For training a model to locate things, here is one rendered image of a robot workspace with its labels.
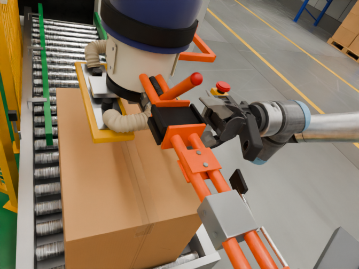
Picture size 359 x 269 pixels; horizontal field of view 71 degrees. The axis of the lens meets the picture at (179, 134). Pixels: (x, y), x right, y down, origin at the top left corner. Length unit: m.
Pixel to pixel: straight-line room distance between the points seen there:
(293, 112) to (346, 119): 0.17
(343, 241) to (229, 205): 0.98
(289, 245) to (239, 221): 1.81
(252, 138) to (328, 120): 0.33
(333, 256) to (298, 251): 0.98
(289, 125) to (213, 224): 0.37
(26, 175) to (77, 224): 0.58
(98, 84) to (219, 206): 0.47
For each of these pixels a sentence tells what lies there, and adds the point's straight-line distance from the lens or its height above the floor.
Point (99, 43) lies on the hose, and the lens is 0.85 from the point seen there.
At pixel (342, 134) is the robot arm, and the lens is 0.80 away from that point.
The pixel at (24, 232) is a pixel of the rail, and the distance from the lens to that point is 1.09.
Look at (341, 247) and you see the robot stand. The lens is 1.32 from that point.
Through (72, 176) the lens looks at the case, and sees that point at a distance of 0.76.
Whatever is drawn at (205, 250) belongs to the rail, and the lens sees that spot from 1.13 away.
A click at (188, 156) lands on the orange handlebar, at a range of 0.44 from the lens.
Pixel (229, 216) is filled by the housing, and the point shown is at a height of 1.26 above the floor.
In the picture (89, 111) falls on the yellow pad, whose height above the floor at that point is 1.13.
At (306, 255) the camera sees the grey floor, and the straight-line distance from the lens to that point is 2.26.
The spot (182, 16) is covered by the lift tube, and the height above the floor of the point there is 1.40.
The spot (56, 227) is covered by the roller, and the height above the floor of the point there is 0.55.
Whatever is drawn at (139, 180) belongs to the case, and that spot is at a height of 0.95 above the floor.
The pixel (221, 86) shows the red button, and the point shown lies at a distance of 1.17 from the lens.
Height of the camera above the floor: 1.56
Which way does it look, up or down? 40 degrees down
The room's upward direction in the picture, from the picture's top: 22 degrees clockwise
